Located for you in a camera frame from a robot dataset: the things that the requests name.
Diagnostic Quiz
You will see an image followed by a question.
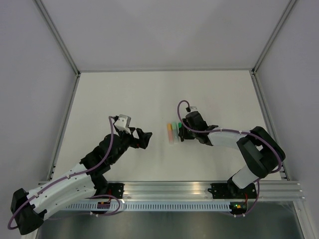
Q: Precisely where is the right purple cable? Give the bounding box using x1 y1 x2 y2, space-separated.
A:
176 100 284 218

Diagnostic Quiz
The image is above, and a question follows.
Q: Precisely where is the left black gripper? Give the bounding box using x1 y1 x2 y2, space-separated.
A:
110 127 152 164

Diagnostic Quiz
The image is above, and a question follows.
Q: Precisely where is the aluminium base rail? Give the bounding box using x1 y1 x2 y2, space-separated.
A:
36 181 306 201

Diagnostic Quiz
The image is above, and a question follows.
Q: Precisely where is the left aluminium frame post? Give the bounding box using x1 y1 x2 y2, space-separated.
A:
33 0 81 181

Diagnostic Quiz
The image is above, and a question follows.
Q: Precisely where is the light green highlighter pen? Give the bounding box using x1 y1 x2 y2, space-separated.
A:
172 129 179 143

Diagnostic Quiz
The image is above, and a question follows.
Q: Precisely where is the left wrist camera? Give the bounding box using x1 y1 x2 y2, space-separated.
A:
114 115 132 134

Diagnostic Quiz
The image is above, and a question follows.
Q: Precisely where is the black mounting plate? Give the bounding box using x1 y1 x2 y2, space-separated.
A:
107 183 124 199
207 183 257 199

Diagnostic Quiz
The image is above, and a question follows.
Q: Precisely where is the light green pen cap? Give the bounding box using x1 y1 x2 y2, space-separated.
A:
171 121 177 130

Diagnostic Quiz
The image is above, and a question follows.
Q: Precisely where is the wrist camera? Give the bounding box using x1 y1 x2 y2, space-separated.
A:
114 115 132 134
189 107 197 112

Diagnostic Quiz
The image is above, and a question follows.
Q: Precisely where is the orange highlighter pen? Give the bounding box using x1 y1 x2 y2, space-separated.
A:
167 130 174 144

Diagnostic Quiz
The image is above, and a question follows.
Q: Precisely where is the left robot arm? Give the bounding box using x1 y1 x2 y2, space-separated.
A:
10 127 152 235

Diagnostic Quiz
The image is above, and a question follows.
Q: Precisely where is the purple cable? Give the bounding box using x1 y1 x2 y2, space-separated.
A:
7 116 122 230
176 100 284 218

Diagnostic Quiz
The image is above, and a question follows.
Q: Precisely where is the white slotted cable duct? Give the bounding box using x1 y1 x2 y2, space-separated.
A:
64 201 231 212

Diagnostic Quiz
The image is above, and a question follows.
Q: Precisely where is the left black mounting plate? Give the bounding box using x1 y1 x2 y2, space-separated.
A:
107 183 124 199

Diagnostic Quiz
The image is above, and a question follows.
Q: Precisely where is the aluminium frame post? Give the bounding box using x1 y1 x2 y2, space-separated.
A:
250 0 299 181
33 0 81 181

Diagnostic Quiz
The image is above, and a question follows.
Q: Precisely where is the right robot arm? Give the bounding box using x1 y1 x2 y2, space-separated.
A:
178 111 286 198

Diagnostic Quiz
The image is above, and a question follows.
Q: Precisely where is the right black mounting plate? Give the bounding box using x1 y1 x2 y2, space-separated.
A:
207 183 257 199

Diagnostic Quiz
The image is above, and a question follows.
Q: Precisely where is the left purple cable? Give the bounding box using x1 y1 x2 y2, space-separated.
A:
7 116 122 230

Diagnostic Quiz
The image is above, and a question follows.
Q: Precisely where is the right aluminium frame post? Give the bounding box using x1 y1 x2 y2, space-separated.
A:
250 0 299 181

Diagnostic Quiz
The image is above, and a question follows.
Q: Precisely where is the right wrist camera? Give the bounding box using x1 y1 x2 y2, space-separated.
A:
189 107 197 112

